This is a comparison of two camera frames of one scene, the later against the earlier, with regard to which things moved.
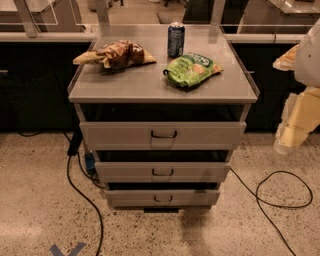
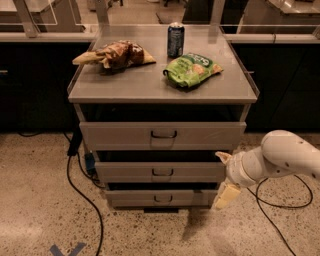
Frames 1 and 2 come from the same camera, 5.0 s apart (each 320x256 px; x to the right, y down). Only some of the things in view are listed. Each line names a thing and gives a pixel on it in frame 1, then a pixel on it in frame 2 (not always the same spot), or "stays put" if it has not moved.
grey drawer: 162,172 stays put
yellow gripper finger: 287,61 → 226,158
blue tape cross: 55,251 stays put
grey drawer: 163,135 stays put
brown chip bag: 116,55 stays put
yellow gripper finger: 300,118 → 226,193
